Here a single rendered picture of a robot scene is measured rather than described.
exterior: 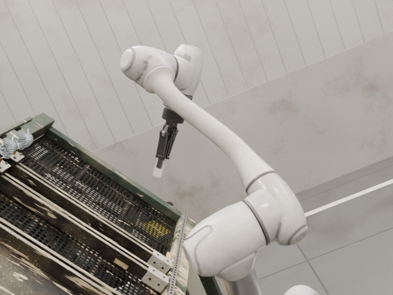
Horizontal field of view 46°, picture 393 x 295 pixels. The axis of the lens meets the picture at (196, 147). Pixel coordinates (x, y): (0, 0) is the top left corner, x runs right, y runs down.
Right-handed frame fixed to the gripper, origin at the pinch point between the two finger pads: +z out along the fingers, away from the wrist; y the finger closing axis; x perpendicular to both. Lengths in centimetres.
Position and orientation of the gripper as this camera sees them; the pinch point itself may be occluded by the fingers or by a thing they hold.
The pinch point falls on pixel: (159, 167)
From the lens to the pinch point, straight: 157.6
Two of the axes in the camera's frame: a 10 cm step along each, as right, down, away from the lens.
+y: -2.6, 1.0, -9.6
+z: -2.7, 9.5, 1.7
